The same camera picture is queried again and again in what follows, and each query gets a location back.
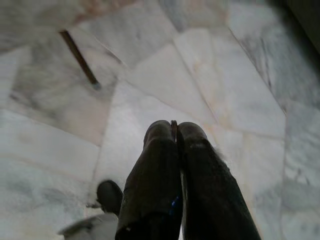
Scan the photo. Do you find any brown furniture leg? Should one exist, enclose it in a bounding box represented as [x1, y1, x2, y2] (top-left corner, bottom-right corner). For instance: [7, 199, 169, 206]
[58, 29, 102, 91]

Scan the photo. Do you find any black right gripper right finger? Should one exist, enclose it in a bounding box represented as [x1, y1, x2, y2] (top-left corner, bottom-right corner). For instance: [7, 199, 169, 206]
[178, 121, 262, 240]

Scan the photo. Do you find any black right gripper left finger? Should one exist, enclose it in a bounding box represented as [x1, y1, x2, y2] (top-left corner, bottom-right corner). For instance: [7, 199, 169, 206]
[115, 119, 181, 240]

